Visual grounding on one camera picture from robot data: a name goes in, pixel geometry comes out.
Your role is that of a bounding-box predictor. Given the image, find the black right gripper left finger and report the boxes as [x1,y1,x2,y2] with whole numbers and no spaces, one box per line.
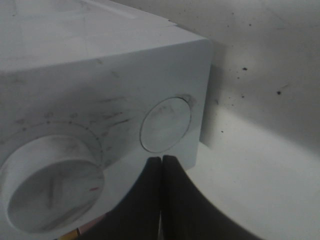
[78,157,162,240]

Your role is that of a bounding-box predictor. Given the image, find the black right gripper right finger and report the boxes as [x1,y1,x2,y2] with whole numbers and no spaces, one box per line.
[161,155,247,240]

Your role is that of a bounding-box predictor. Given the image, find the white timer knob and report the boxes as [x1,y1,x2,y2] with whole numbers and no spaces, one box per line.
[0,135,105,233]

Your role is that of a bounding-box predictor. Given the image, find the round white door-release button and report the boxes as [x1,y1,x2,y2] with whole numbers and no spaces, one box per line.
[139,97,192,153]

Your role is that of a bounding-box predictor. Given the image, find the white microwave oven body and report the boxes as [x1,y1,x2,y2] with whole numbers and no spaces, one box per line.
[0,0,212,240]

